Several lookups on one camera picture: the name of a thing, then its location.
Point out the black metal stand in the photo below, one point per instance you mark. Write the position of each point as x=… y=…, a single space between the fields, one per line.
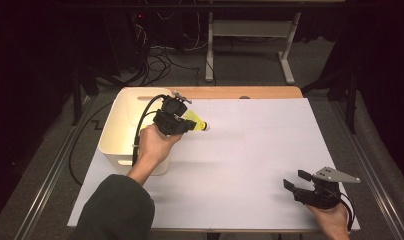
x=77 y=96
x=351 y=103

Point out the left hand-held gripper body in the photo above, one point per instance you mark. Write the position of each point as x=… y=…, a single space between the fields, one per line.
x=166 y=121

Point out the white plastic storage bin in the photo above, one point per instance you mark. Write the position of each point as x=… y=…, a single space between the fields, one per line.
x=120 y=133

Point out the person's right hand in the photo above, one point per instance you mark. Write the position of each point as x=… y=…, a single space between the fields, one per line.
x=333 y=220

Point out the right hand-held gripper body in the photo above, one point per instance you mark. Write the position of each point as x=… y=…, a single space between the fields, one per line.
x=318 y=196

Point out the wooden table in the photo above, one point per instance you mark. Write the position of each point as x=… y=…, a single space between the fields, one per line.
x=233 y=92

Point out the person's left hand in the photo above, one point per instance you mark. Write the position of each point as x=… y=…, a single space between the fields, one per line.
x=153 y=146

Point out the white table sheet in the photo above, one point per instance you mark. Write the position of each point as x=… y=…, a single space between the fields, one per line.
x=256 y=200

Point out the metal floor rail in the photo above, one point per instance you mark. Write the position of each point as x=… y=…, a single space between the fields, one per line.
x=373 y=180
x=46 y=186

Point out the yellow shuttlecock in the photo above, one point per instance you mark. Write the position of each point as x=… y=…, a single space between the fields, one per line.
x=197 y=122

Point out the white metal desk frame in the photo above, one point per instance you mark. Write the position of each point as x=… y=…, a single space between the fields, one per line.
x=250 y=28

